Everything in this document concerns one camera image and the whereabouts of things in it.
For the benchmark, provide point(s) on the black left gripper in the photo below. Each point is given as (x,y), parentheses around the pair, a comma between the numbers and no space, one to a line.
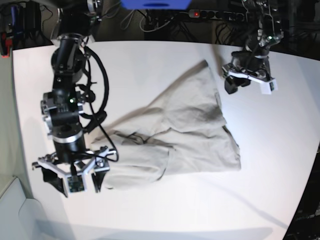
(250,61)

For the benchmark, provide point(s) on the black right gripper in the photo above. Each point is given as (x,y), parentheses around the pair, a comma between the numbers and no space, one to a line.
(80,163)

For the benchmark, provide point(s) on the beige t-shirt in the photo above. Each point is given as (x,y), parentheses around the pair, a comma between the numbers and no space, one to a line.
(182,131)

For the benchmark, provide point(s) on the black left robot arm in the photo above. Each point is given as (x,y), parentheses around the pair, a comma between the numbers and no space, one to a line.
(264,25)

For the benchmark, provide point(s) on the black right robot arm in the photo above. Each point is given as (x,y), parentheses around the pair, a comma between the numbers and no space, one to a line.
(62,108)

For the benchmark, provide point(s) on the black power strip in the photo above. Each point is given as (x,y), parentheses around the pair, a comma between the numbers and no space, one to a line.
(216,15)

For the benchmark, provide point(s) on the red black clamp tool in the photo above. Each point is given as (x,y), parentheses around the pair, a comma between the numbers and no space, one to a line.
(6,43)

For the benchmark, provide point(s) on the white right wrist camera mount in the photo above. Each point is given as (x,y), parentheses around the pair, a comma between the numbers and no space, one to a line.
(70,177)

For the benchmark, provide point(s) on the blue base camera housing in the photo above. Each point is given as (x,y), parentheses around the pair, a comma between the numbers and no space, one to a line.
(156,4)

